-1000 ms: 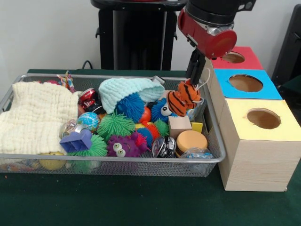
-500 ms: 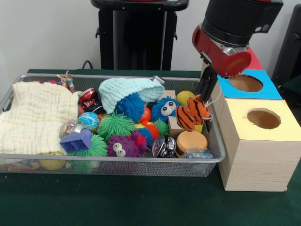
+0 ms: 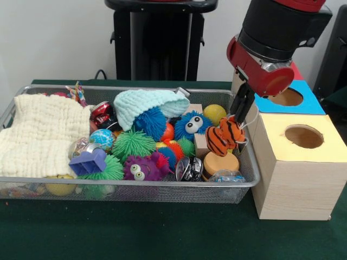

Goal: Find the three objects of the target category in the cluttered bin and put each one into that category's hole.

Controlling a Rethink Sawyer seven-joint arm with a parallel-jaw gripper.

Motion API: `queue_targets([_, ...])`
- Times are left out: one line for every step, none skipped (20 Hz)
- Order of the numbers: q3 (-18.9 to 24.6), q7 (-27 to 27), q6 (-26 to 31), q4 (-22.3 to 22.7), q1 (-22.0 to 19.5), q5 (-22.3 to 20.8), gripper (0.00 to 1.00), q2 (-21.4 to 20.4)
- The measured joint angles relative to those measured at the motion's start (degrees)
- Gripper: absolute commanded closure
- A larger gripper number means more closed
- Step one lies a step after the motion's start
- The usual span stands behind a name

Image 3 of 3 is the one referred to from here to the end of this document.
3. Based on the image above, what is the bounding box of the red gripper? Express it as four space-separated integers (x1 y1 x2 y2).
226 36 296 125

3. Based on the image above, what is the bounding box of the orange tiger striped toy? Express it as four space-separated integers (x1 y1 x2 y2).
205 116 248 158

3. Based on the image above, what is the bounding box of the red black packet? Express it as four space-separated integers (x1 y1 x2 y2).
90 101 118 131

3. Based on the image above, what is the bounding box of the clear mesh bin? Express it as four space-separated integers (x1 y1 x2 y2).
0 84 261 204

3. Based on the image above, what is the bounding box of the wooden box with three holes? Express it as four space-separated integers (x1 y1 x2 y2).
232 53 347 221

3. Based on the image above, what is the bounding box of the yellow ball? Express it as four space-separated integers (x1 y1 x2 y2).
203 104 228 126

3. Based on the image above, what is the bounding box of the blue fuzzy ball with eyes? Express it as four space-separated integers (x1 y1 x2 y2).
173 111 215 142

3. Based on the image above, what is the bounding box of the wooden cube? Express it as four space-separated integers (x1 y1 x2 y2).
194 134 210 159

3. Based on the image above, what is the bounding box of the round wooden disc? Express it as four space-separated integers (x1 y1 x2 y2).
202 152 240 179

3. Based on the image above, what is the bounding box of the clear crumpled plastic packet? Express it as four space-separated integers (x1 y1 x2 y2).
209 169 247 184

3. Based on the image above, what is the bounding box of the black silver round toy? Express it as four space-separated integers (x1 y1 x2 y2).
175 157 204 182

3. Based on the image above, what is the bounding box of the black chair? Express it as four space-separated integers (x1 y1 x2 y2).
314 5 347 101

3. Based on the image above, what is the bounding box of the mint green knit cloth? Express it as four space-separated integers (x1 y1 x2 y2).
113 89 190 132

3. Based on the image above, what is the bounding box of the small green spiky ball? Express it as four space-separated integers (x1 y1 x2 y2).
111 129 157 162

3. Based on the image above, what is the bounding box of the purple spiky ball with eyes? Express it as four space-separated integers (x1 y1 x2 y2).
123 152 170 182

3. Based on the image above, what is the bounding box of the large green spiky ball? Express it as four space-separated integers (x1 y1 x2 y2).
80 154 125 182

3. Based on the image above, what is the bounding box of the blue globe ball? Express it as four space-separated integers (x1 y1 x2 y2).
89 129 116 153

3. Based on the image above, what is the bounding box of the purple plastic block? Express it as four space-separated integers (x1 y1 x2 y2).
68 147 108 177

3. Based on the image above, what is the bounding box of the silver can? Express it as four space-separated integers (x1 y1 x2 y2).
70 138 101 161

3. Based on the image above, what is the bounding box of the cream waffle cloth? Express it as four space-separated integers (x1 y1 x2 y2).
0 94 93 178

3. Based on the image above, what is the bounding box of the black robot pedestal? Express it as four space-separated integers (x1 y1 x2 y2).
105 0 219 82

